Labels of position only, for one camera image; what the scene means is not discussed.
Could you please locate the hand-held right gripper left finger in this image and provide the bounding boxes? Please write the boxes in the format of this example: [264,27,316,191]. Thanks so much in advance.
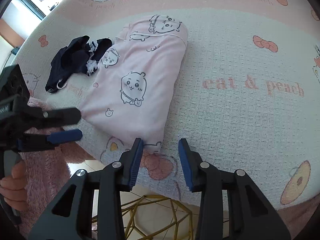
[27,137,144,240]

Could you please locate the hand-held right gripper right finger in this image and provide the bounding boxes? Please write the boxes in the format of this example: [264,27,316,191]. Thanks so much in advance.
[178,138,292,240]

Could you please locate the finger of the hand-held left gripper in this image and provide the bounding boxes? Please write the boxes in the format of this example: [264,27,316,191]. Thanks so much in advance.
[17,129,83,152]
[15,107,82,131]

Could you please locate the pink printed pants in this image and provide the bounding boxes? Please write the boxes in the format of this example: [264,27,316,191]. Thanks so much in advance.
[80,15,189,153]

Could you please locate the person's left hand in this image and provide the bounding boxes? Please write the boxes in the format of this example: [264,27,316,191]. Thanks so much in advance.
[0,159,28,212]

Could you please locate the person's pink fluffy robe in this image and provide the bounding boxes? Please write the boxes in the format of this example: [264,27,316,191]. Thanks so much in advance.
[15,97,320,240]

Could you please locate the navy garment with white trim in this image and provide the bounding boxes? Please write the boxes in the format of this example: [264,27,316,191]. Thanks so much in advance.
[45,35,113,94]

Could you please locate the pink cream cat printed blanket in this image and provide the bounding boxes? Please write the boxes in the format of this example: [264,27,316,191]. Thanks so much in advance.
[10,0,320,212]

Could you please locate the gold wire frame stool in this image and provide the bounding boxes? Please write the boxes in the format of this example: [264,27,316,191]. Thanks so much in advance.
[91,194,200,240]

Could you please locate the black window frame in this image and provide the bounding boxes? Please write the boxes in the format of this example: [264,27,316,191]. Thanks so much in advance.
[0,0,75,48]

